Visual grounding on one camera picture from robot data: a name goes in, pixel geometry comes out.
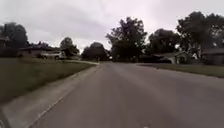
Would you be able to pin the low bushy tree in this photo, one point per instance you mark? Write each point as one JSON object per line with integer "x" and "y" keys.
{"x": 95, "y": 51}

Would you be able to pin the narrow pale driveway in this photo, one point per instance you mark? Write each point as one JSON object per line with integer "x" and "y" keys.
{"x": 83, "y": 62}

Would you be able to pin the big dark tree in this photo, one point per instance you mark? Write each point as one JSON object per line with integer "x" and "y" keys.
{"x": 128, "y": 40}

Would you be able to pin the grey asphalt road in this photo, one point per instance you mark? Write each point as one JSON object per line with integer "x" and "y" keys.
{"x": 133, "y": 100}

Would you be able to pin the small round tree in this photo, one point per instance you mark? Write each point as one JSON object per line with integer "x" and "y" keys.
{"x": 69, "y": 46}

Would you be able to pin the broad dark tree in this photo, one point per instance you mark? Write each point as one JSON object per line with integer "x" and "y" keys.
{"x": 163, "y": 41}

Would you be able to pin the pale low house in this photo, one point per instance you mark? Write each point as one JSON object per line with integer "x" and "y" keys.
{"x": 176, "y": 57}

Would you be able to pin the long grass lawn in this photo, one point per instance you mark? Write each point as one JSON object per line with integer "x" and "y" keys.
{"x": 33, "y": 75}

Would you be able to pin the low brown house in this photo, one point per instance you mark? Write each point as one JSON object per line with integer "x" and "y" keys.
{"x": 33, "y": 51}

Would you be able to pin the long grass verge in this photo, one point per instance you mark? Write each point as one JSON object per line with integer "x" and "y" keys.
{"x": 196, "y": 69}

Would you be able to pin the pale concrete kerb strip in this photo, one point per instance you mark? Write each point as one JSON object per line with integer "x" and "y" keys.
{"x": 36, "y": 103}

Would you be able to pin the tall leafy tree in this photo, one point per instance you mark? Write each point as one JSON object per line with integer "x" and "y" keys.
{"x": 200, "y": 31}

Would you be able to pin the low dark house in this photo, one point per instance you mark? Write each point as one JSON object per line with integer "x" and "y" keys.
{"x": 213, "y": 56}

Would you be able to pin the round dark tree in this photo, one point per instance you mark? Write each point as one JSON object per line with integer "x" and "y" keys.
{"x": 15, "y": 35}

